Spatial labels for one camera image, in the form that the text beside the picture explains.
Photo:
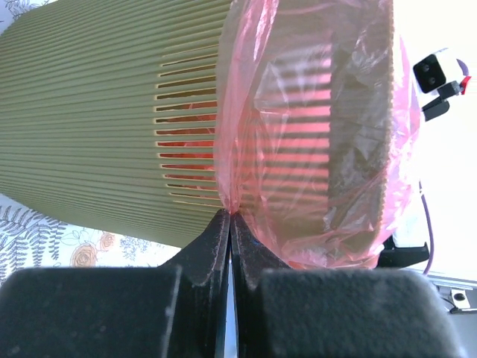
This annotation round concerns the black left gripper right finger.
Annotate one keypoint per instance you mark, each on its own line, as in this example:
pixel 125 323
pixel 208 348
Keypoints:
pixel 283 312

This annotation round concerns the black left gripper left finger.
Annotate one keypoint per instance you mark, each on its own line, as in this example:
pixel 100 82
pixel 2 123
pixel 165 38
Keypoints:
pixel 177 309

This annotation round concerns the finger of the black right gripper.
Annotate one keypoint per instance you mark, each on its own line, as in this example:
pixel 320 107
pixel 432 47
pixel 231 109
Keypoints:
pixel 393 257
pixel 435 108

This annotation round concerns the red plastic trash bag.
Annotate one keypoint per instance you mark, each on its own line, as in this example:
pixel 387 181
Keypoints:
pixel 316 126

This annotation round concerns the olive green mesh trash bin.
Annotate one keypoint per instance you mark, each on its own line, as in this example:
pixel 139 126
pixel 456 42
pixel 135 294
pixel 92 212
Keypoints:
pixel 147 118

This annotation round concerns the floral patterned table mat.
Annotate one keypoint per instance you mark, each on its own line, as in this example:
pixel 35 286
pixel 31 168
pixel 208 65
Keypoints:
pixel 56 238

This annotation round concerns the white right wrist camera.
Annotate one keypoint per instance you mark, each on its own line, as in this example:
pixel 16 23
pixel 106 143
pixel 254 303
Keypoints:
pixel 439 68

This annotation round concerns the aluminium frame rail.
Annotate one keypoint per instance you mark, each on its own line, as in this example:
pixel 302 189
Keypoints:
pixel 458 293

